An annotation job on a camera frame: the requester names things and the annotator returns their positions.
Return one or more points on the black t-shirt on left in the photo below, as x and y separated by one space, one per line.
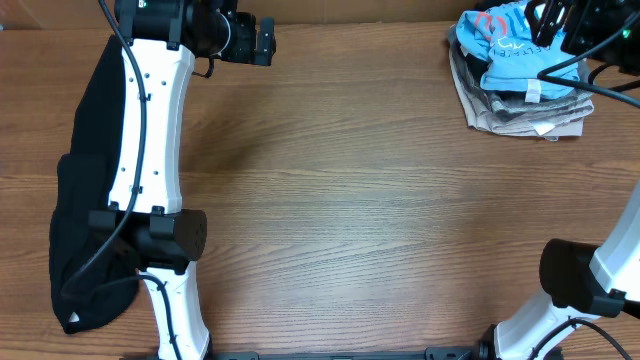
85 177

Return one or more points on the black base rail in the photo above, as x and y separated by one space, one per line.
340 356

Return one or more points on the beige folded garment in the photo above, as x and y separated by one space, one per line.
542 126

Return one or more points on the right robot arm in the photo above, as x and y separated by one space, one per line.
580 282

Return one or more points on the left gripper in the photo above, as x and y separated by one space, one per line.
243 52

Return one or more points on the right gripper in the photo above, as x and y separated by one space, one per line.
596 14

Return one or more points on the grey folded garment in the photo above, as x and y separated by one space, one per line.
508 106

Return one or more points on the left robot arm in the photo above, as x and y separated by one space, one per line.
145 223

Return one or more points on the light blue printed t-shirt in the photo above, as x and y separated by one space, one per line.
501 37

